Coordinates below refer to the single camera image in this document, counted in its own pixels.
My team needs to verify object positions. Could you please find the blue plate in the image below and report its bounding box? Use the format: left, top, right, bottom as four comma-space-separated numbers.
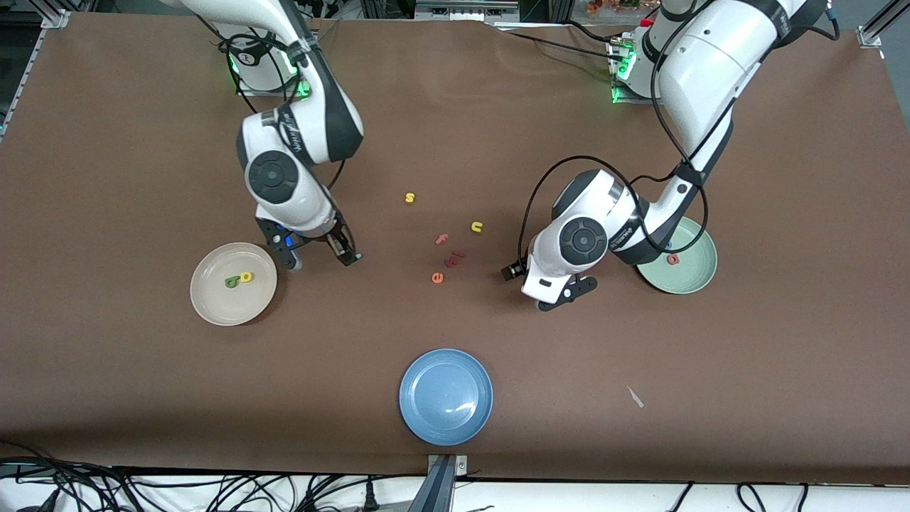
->
399, 348, 493, 447

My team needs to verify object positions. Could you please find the black table cable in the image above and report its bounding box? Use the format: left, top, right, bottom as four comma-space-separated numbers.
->
565, 20, 625, 46
498, 28, 618, 63

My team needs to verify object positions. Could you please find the pale green plate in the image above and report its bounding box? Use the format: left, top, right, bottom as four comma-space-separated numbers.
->
636, 217, 718, 295

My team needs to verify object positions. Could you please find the brown table cover sheet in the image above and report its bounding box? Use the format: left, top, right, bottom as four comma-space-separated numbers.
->
0, 13, 910, 486

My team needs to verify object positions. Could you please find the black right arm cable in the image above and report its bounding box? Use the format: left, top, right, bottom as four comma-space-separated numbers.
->
213, 14, 349, 193

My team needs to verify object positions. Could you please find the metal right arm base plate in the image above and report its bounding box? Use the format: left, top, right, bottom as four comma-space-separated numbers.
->
236, 71, 310, 97

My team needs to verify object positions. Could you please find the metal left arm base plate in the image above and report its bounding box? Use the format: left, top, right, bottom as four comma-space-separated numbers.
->
610, 39, 658, 106

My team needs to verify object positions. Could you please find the beige brown plate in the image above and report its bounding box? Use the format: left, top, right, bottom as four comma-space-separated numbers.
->
190, 242, 278, 326

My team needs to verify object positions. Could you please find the grey metal camera mount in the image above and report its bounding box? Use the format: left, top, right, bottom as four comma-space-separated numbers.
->
409, 454, 470, 512

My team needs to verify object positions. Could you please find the grey metal box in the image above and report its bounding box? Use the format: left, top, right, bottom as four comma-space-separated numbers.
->
414, 0, 520, 21

